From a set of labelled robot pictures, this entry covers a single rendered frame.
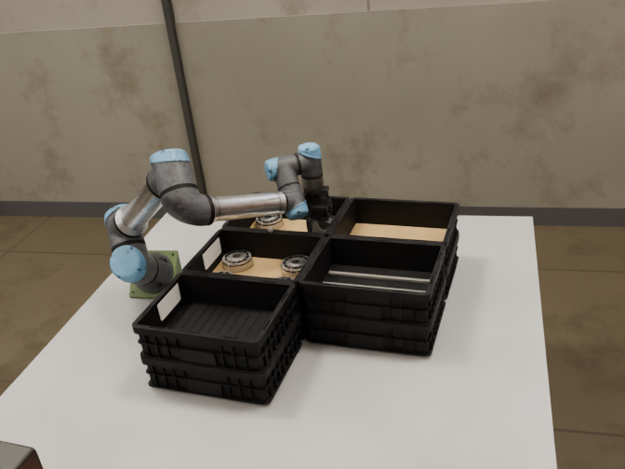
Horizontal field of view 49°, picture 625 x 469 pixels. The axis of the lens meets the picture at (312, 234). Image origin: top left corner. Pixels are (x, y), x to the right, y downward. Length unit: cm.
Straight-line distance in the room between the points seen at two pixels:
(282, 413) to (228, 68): 268
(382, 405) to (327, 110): 250
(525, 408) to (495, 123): 238
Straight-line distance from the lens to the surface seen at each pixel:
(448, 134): 409
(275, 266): 236
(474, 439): 186
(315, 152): 229
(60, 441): 209
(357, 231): 252
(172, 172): 206
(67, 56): 470
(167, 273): 251
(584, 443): 290
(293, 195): 222
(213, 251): 239
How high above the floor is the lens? 202
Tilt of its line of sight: 28 degrees down
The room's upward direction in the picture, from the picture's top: 6 degrees counter-clockwise
